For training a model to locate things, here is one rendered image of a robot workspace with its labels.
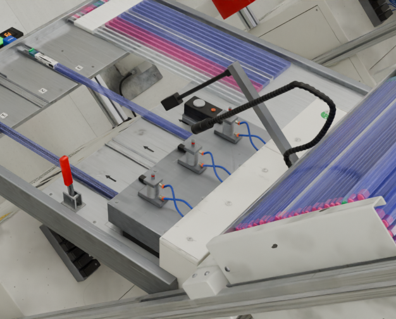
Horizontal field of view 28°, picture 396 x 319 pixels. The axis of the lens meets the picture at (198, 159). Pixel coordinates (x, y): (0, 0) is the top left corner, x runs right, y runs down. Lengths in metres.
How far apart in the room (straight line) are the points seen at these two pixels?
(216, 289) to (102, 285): 0.80
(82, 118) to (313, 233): 1.81
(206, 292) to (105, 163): 0.45
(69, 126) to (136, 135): 1.11
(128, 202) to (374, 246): 0.55
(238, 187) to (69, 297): 0.65
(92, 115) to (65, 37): 0.89
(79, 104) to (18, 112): 1.07
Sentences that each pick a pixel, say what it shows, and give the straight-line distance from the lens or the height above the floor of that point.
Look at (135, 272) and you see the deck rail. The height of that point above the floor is 1.15.
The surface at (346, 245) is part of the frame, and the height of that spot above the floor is 1.64.
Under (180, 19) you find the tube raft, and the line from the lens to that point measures 1.93.
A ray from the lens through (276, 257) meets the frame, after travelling 1.07.
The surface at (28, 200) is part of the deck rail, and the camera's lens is 1.50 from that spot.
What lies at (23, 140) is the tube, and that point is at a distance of 1.59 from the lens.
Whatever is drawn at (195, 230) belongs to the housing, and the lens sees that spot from 1.30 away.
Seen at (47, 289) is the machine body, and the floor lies 0.62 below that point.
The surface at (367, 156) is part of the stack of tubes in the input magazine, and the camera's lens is 1.14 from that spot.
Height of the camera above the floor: 2.31
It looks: 52 degrees down
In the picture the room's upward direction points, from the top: 68 degrees clockwise
